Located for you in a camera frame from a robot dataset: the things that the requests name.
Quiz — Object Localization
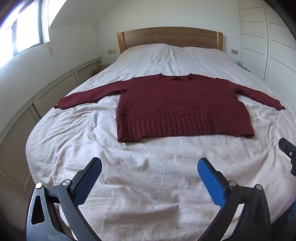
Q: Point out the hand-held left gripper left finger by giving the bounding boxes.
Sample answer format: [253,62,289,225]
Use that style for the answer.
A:
[26,157,103,241]

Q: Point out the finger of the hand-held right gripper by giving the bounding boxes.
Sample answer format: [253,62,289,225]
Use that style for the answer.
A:
[290,152,296,177]
[278,138,296,161]

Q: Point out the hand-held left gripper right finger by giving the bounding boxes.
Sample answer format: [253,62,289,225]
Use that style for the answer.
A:
[197,158,272,241]

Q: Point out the dark red knitted sweater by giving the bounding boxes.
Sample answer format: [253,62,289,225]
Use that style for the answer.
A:
[54,73,286,143]

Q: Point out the blue cloth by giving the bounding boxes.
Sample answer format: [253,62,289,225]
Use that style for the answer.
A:
[287,203,296,223]

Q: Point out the bed with white sheet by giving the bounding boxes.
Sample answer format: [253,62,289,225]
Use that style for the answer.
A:
[25,44,296,241]

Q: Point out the beige slatted radiator cover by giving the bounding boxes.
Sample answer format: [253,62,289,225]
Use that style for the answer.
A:
[0,57,102,194]

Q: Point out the small items on nightstand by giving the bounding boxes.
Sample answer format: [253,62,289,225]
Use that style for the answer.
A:
[235,60,252,73]

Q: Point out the wooden bedside table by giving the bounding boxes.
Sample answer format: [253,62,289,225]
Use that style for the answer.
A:
[91,64,112,77]

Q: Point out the white wardrobe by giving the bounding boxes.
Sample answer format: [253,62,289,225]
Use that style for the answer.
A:
[239,0,295,84]

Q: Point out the wooden headboard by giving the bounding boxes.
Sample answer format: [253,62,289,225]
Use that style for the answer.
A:
[117,27,223,55]

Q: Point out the window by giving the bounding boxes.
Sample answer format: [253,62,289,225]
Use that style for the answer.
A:
[0,0,61,57]

